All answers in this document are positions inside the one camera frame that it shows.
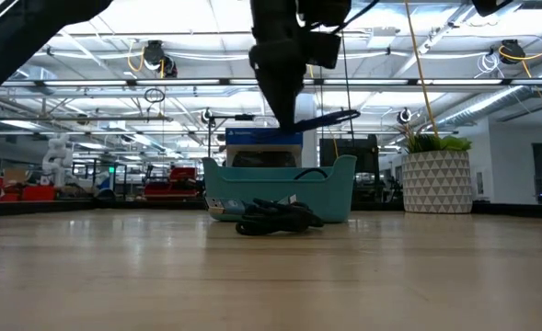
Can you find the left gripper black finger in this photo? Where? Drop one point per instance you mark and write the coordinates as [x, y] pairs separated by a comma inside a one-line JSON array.
[[284, 106]]

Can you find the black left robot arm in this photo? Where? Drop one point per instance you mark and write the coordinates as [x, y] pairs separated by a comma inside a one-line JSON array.
[[22, 37]]

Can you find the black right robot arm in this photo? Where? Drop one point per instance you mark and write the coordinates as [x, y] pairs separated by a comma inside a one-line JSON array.
[[489, 5]]

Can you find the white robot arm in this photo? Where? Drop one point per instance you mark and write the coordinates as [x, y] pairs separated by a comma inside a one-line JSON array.
[[58, 156]]

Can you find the blue PlayStation DualShock controller box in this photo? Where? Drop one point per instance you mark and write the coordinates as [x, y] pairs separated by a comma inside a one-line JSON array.
[[263, 137]]

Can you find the small black ceiling reel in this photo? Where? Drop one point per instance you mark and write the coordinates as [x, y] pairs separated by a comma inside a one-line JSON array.
[[405, 116], [206, 116]]

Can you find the black cabinet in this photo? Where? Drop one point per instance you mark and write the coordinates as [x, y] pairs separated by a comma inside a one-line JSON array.
[[365, 156]]

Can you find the teal plastic basket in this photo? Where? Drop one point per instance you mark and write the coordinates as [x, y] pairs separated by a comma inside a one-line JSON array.
[[335, 197]]

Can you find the long ceiling light strip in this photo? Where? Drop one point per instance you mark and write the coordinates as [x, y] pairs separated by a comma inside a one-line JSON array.
[[178, 82]]

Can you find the red tool cart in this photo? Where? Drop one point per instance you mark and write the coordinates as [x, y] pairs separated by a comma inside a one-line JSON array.
[[174, 181]]

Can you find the green plant in patterned pot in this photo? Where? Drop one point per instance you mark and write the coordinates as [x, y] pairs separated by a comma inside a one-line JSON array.
[[436, 181]]

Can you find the red storage bin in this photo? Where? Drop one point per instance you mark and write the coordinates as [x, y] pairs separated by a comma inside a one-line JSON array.
[[38, 193]]

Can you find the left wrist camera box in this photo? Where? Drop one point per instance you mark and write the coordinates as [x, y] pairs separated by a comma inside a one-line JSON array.
[[323, 48]]

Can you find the black camera stand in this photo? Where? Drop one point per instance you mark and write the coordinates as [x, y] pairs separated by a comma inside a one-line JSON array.
[[209, 138]]

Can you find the silver ventilation duct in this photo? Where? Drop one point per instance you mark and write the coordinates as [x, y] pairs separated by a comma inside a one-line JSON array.
[[491, 103]]

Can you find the black aluminium rig frame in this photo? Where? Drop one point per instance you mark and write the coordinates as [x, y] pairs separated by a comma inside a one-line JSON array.
[[68, 208]]

